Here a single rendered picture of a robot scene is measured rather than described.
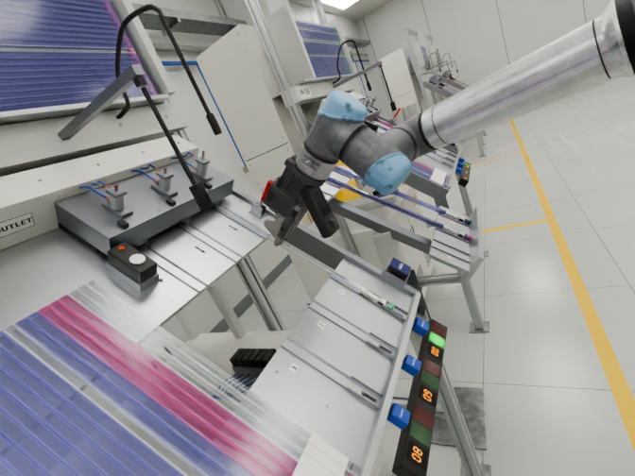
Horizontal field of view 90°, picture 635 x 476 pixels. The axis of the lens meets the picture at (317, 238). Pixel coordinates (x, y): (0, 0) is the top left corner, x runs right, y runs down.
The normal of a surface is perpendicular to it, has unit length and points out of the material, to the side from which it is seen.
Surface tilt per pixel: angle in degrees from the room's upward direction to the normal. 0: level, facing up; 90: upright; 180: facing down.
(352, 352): 45
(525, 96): 110
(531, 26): 90
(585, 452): 0
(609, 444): 0
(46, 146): 90
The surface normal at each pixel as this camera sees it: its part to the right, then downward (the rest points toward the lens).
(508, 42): -0.42, 0.44
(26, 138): 0.82, -0.18
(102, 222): 0.30, -0.75
